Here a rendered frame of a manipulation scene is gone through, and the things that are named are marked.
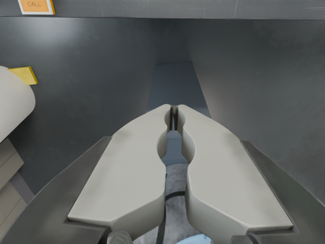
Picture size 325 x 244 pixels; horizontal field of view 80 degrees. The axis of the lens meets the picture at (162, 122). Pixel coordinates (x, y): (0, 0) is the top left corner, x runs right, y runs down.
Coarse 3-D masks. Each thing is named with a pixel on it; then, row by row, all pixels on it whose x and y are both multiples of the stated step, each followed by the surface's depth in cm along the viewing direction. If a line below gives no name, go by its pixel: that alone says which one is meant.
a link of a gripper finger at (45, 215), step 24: (96, 144) 8; (72, 168) 7; (48, 192) 6; (72, 192) 6; (24, 216) 5; (48, 216) 5; (0, 240) 5; (24, 240) 5; (48, 240) 5; (72, 240) 5; (96, 240) 5
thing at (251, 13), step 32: (0, 0) 32; (64, 0) 32; (96, 0) 32; (128, 0) 32; (160, 0) 31; (192, 0) 31; (224, 0) 31; (256, 0) 31; (288, 0) 31; (320, 0) 31
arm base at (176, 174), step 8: (168, 168) 56; (176, 168) 55; (184, 168) 55; (168, 176) 54; (176, 176) 53; (184, 176) 53; (168, 184) 53; (176, 184) 52; (184, 184) 52; (168, 192) 52; (176, 192) 50; (184, 192) 50
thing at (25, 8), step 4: (20, 0) 31; (24, 0) 31; (28, 0) 31; (32, 0) 31; (36, 0) 31; (40, 0) 31; (44, 0) 31; (24, 4) 31; (28, 4) 31; (32, 4) 31; (36, 4) 31; (40, 4) 31; (44, 4) 31; (52, 4) 32; (24, 8) 32; (28, 8) 32; (32, 8) 32; (36, 8) 32; (40, 8) 31; (44, 8) 31; (52, 8) 32
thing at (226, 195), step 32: (192, 128) 9; (224, 128) 9; (192, 160) 7; (224, 160) 7; (192, 192) 6; (224, 192) 6; (256, 192) 6; (192, 224) 7; (224, 224) 6; (256, 224) 5; (288, 224) 5
